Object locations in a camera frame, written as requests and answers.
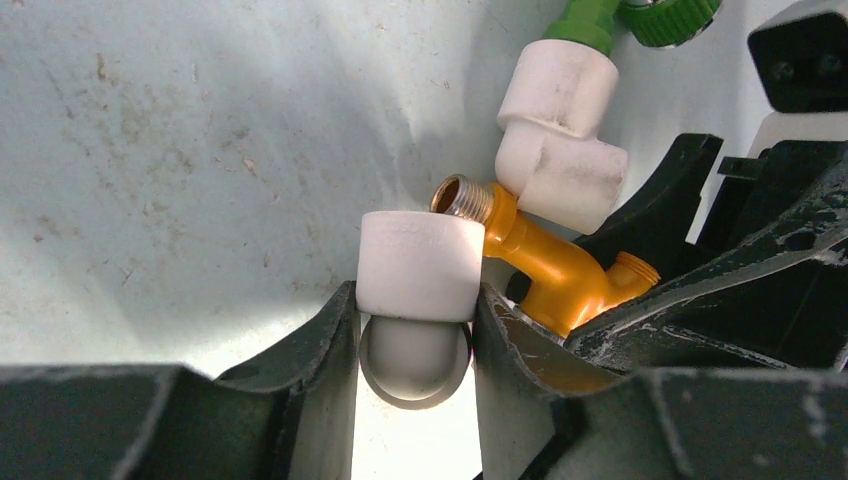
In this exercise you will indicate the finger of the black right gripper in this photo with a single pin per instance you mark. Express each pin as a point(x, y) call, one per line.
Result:
point(809, 232)
point(653, 224)

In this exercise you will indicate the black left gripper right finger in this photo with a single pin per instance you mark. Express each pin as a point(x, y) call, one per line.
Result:
point(544, 413)

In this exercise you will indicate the white pipe elbow fitting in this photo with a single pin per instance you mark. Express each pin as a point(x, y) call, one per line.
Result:
point(550, 157)

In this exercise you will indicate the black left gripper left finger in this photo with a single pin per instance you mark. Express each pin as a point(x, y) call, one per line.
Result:
point(286, 413)

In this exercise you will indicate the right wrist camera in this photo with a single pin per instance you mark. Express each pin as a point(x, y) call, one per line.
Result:
point(800, 56)

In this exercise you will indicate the orange water faucet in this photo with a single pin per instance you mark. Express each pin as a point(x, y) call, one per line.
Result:
point(568, 286)

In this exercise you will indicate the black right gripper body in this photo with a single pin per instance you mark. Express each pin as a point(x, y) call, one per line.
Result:
point(755, 191)

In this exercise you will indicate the green water faucet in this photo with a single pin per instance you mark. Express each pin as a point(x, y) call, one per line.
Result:
point(659, 24)

